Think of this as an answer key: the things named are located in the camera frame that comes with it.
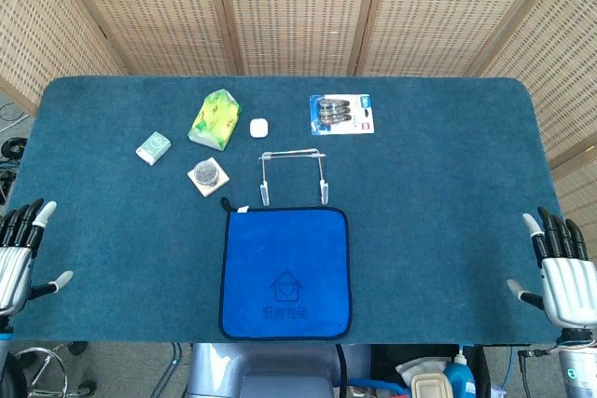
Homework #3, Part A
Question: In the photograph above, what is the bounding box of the bamboo folding screen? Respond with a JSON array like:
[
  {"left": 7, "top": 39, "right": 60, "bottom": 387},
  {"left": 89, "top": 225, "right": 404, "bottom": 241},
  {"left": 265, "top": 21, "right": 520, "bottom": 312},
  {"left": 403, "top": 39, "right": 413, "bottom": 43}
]
[{"left": 0, "top": 0, "right": 597, "bottom": 287}]

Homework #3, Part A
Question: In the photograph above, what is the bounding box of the green tissue pack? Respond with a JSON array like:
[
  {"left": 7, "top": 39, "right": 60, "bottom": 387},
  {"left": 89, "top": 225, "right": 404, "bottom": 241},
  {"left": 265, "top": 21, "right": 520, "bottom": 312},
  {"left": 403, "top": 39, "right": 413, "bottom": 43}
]
[{"left": 187, "top": 89, "right": 243, "bottom": 152}]

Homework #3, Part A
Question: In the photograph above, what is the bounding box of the blue floor cable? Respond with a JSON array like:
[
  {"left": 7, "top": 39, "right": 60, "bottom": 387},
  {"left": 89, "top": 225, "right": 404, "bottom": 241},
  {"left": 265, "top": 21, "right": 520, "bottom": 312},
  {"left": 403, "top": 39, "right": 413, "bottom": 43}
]
[{"left": 148, "top": 343, "right": 184, "bottom": 398}]

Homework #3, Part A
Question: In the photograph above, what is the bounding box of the chrome stool base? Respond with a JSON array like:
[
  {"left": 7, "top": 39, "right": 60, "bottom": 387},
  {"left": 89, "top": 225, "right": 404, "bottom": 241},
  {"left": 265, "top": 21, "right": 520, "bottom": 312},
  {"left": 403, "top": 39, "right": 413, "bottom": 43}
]
[{"left": 8, "top": 341, "right": 97, "bottom": 398}]

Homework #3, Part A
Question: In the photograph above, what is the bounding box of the small green white box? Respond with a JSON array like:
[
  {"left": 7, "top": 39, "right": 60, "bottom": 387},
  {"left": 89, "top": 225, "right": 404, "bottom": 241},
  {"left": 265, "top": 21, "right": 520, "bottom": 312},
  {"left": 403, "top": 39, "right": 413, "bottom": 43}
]
[{"left": 135, "top": 130, "right": 173, "bottom": 167}]

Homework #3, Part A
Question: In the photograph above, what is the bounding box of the black hanging strap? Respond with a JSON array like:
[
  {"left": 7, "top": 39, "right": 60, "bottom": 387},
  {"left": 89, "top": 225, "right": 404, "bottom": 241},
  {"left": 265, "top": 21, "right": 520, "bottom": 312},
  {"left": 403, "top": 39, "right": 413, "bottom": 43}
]
[{"left": 335, "top": 344, "right": 350, "bottom": 398}]

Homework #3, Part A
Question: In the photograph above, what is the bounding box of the small white rounded case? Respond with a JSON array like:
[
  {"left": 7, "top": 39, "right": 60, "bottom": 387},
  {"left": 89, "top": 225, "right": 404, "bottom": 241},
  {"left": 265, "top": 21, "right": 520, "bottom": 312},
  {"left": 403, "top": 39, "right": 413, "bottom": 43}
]
[{"left": 249, "top": 117, "right": 271, "bottom": 139}]

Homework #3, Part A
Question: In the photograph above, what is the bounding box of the blue fabric bag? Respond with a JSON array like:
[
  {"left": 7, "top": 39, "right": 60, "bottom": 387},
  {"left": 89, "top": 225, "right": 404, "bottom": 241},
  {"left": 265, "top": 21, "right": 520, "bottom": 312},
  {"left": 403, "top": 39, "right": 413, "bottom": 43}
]
[{"left": 347, "top": 378, "right": 407, "bottom": 398}]

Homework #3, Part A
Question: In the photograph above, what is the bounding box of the black cable bundle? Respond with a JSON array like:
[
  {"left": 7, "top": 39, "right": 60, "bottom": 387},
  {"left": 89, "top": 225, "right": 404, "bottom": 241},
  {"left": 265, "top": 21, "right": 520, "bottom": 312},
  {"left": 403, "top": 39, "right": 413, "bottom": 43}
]
[{"left": 0, "top": 136, "right": 29, "bottom": 206}]

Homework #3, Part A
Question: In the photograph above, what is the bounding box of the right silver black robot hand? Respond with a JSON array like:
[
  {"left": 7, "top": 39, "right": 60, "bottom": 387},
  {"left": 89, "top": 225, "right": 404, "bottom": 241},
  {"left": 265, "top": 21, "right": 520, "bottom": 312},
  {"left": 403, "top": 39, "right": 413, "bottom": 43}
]
[{"left": 507, "top": 205, "right": 597, "bottom": 329}]

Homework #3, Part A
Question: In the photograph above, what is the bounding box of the blue microfiber cloth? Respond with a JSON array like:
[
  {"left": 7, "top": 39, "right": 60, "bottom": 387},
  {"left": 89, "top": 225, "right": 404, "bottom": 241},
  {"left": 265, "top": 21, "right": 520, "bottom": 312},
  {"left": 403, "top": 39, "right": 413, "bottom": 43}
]
[{"left": 217, "top": 197, "right": 352, "bottom": 341}]

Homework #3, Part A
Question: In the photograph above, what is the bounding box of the blue pump bottle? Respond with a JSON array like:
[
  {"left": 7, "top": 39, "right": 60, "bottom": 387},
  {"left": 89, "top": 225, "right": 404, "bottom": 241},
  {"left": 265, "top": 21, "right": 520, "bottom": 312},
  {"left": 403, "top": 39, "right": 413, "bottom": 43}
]
[{"left": 442, "top": 351, "right": 477, "bottom": 398}]

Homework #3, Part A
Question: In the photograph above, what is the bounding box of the white crumpled cloth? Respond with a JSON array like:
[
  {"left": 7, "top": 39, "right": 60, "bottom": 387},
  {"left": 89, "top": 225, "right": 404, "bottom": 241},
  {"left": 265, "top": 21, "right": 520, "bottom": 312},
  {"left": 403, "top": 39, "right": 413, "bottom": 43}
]
[{"left": 396, "top": 356, "right": 451, "bottom": 385}]

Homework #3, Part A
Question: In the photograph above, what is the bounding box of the metal wire rack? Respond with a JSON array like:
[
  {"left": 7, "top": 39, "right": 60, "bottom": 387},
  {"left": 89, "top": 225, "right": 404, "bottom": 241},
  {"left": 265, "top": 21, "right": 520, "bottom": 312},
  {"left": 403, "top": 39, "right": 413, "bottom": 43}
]
[{"left": 257, "top": 146, "right": 331, "bottom": 207}]

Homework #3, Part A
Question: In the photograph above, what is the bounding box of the black storage bin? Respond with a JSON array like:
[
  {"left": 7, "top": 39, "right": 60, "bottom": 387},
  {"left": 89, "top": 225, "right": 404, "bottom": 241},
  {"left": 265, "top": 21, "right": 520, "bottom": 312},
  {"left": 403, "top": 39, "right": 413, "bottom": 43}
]
[{"left": 371, "top": 344, "right": 489, "bottom": 398}]

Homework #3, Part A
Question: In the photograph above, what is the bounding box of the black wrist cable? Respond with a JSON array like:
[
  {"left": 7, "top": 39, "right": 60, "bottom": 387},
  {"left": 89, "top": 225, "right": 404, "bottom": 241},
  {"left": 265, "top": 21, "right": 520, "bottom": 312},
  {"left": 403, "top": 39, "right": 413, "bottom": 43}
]
[{"left": 516, "top": 347, "right": 563, "bottom": 398}]

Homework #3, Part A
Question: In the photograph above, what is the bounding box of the beige lidded food box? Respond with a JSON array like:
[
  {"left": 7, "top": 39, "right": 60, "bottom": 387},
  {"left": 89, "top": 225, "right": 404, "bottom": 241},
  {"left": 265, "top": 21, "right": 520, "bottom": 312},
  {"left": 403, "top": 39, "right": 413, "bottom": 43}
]
[{"left": 410, "top": 372, "right": 453, "bottom": 398}]

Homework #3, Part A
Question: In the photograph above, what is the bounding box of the teal table mat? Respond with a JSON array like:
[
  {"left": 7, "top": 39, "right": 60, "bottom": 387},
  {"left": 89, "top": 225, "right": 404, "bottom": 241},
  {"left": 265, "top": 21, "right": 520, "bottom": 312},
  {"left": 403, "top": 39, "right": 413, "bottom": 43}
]
[{"left": 0, "top": 75, "right": 582, "bottom": 346}]

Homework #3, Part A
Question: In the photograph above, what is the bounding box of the blue blister card of clips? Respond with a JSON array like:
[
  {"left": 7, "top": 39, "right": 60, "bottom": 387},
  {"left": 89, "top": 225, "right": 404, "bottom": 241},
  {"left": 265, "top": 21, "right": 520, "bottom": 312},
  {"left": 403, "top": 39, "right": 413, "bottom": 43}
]
[{"left": 309, "top": 93, "right": 377, "bottom": 137}]

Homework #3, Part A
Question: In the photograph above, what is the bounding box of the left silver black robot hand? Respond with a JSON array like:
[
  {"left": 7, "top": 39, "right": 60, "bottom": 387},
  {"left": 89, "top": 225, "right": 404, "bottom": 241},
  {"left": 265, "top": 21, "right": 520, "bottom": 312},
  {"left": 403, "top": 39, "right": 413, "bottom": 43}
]
[{"left": 0, "top": 199, "right": 75, "bottom": 318}]

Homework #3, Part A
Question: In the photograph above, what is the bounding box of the blue-grey robot torso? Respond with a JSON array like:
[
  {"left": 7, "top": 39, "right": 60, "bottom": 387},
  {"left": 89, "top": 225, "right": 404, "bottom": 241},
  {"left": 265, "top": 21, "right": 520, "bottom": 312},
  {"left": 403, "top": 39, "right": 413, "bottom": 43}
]
[{"left": 186, "top": 343, "right": 374, "bottom": 398}]

